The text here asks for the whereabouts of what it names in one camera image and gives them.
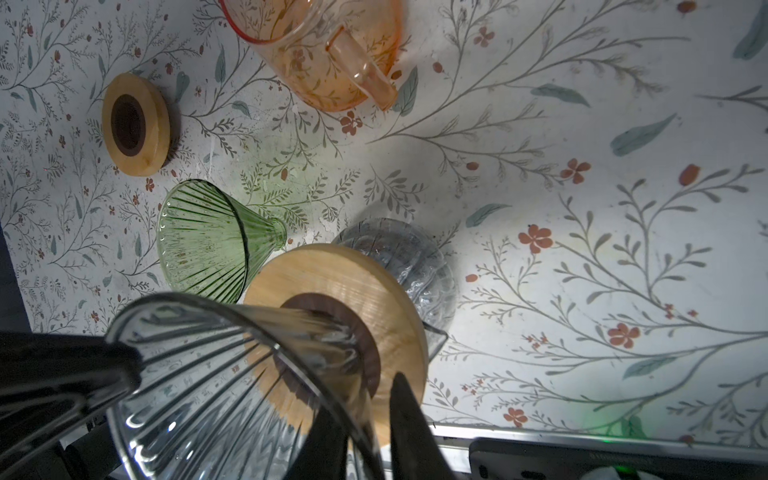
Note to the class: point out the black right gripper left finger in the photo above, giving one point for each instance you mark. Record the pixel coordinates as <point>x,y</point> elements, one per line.
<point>323,454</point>

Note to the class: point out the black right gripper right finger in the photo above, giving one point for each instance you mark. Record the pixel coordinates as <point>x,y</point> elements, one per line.
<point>414,452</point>

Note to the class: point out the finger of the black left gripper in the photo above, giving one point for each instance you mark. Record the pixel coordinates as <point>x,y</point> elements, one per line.
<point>50,386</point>

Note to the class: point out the grey glass dripper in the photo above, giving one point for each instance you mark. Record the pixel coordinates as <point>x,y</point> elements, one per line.
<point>232,391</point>

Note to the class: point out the grey glass carafe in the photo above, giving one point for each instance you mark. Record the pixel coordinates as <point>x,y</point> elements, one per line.
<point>419,267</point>

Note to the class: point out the floral table mat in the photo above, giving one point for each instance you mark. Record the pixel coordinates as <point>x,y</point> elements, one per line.
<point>595,172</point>

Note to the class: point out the orange glass carafe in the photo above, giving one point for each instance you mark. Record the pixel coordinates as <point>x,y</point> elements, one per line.
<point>333,55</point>

